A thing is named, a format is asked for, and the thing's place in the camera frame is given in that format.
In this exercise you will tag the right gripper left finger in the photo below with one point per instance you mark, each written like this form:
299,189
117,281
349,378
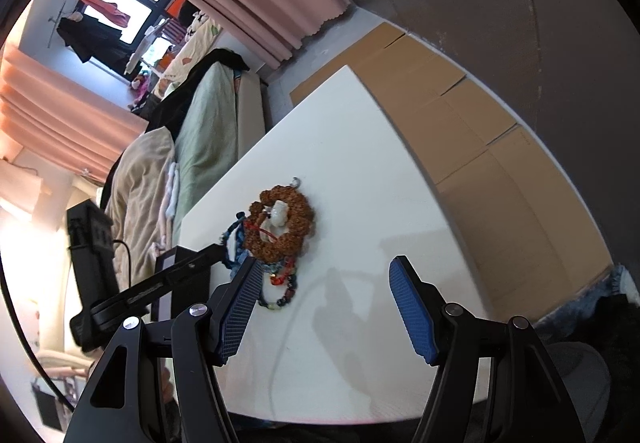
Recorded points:
231,305

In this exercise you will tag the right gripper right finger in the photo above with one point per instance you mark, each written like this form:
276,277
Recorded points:
421,307

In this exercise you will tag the black jewelry box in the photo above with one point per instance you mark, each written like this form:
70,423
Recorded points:
184,290

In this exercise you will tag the person's right hand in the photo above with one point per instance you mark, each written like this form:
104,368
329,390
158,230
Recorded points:
166,389

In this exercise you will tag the beige comforter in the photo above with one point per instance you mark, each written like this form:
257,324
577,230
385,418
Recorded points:
137,201

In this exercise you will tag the brown cardboard sheet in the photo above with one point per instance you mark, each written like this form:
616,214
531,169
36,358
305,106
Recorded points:
530,236

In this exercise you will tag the green bed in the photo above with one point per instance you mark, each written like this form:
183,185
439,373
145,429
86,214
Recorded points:
224,121

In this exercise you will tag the pink curtain left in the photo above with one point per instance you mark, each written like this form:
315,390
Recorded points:
60,120

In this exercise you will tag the black clothing on bed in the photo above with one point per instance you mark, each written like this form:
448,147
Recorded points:
171,111

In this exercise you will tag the floral patterned bedding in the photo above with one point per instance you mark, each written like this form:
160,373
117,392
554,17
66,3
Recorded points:
200,40

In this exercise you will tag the black hanging clothes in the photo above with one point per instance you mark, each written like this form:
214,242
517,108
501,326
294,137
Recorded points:
89,39

